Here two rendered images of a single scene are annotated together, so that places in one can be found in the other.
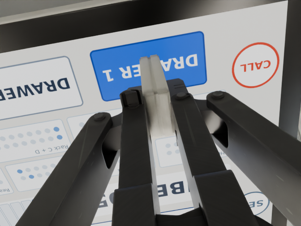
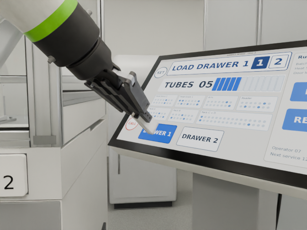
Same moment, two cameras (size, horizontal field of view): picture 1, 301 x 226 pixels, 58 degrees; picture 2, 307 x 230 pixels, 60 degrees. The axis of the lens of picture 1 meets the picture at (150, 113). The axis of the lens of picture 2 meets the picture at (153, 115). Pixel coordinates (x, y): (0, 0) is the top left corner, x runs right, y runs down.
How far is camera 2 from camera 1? 0.45 m
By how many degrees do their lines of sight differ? 43
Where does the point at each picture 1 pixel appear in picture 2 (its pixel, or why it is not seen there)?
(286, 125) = not seen: hidden behind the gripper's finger
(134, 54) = (157, 138)
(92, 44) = (166, 145)
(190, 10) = (136, 145)
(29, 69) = (190, 144)
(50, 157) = (211, 109)
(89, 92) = (179, 130)
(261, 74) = (132, 120)
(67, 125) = (195, 120)
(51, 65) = (182, 143)
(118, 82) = (168, 130)
